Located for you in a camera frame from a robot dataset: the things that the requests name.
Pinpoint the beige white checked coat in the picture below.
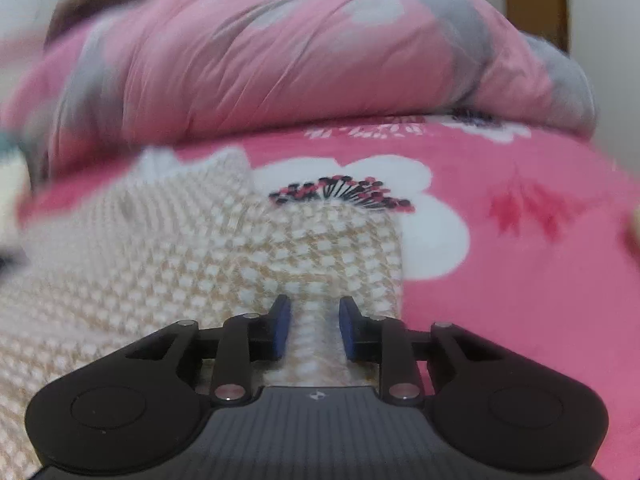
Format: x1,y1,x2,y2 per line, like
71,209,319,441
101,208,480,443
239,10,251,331
1,148,402,479

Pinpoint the cream knit cardigan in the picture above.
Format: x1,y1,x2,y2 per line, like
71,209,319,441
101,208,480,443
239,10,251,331
627,206,640,250

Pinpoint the pink flowered bed sheet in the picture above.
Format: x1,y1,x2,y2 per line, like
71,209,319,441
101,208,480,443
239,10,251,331
24,116,639,479

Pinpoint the pink floral duvet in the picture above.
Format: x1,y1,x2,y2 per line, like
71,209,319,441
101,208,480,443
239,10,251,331
1,0,596,180

